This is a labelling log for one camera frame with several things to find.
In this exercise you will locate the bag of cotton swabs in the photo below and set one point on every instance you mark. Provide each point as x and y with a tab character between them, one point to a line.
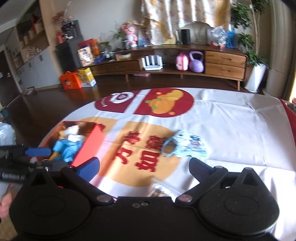
159	190

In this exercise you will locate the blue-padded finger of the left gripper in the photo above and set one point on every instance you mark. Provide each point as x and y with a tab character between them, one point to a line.
37	152

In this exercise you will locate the floral cloth over TV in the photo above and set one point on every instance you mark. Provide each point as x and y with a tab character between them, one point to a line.
162	18

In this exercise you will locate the black mini fridge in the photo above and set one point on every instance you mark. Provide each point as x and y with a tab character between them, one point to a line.
67	51

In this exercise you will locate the white gauze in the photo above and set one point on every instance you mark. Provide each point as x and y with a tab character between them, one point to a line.
72	134

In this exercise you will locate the yellow carton box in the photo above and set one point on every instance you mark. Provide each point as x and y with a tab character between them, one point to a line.
86	77

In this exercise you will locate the clear plastic bag of items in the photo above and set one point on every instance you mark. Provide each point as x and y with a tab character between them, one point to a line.
222	38

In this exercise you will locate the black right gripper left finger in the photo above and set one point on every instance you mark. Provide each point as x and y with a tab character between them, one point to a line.
89	169

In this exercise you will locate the white plant pot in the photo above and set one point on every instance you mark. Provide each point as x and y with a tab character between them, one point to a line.
255	78

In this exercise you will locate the black cylindrical speaker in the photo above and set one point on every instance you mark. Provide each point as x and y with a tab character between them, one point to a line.
185	36

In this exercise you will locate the yellow rubber toy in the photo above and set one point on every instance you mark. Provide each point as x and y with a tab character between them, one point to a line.
62	136

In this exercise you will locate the person's left hand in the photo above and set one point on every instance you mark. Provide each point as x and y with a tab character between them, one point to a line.
6	202

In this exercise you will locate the red metal tin box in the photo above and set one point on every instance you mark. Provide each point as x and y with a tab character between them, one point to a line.
94	133

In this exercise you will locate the tall green potted tree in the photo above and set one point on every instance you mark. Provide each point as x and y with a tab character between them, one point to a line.
245	18

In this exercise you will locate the wooden TV cabinet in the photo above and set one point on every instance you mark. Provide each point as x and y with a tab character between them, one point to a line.
224	64

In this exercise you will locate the blue printed face mask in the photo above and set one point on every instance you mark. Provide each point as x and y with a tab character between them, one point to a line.
183	144

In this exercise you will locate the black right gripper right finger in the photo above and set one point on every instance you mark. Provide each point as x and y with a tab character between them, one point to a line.
199	170

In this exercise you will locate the printed white red tablecloth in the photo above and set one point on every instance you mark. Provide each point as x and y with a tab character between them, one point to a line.
146	134

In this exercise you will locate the white wifi router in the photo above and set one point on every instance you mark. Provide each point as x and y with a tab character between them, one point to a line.
152	63

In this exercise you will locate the purple kettlebell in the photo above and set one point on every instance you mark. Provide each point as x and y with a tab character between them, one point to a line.
196	65

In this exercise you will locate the pink plush doll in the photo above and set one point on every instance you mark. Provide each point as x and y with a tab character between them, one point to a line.
130	30

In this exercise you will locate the blue rubber glove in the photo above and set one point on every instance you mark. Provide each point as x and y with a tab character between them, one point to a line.
66	150

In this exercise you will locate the cartoon printed snack box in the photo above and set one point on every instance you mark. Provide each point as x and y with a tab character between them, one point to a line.
86	56

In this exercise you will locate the wooden wall shelf cabinet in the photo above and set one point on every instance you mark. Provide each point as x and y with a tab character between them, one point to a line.
30	46

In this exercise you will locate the orange gift bag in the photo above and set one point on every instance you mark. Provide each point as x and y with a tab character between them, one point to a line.
70	80

